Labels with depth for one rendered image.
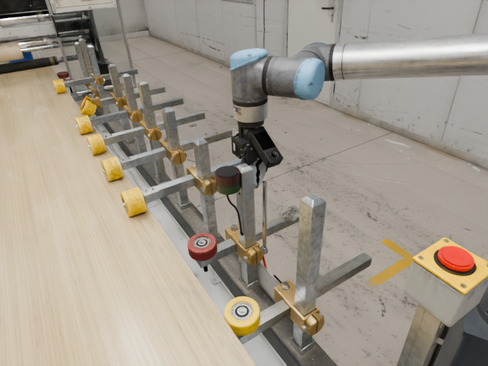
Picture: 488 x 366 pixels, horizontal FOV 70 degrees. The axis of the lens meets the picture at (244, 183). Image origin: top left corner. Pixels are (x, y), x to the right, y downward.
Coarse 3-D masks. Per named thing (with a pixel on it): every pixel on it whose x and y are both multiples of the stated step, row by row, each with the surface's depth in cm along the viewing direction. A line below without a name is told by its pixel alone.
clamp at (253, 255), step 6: (228, 228) 106; (228, 234) 104; (234, 234) 104; (234, 240) 102; (240, 246) 99; (252, 246) 99; (258, 246) 100; (240, 252) 100; (246, 252) 98; (252, 252) 97; (258, 252) 98; (246, 258) 98; (252, 258) 97; (258, 258) 99; (252, 264) 99
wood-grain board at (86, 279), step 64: (0, 128) 173; (64, 128) 170; (0, 192) 123; (64, 192) 121; (0, 256) 95; (64, 256) 94; (128, 256) 93; (0, 320) 78; (64, 320) 77; (128, 320) 77; (192, 320) 76
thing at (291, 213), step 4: (288, 208) 112; (292, 208) 113; (296, 208) 113; (284, 212) 111; (288, 212) 110; (292, 212) 111; (296, 212) 111; (284, 216) 109; (288, 216) 110; (292, 216) 109; (296, 216) 110; (284, 220) 109; (288, 220) 109; (292, 220) 109
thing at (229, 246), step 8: (280, 216) 111; (272, 224) 108; (280, 224) 109; (288, 224) 111; (256, 232) 105; (272, 232) 109; (232, 240) 103; (256, 240) 106; (224, 248) 100; (232, 248) 102; (216, 256) 100; (200, 264) 97; (208, 264) 99
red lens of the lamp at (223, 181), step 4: (216, 176) 83; (236, 176) 83; (216, 180) 84; (220, 180) 83; (224, 180) 82; (228, 180) 82; (232, 180) 83; (236, 180) 83; (220, 184) 84; (224, 184) 83; (228, 184) 83; (232, 184) 83
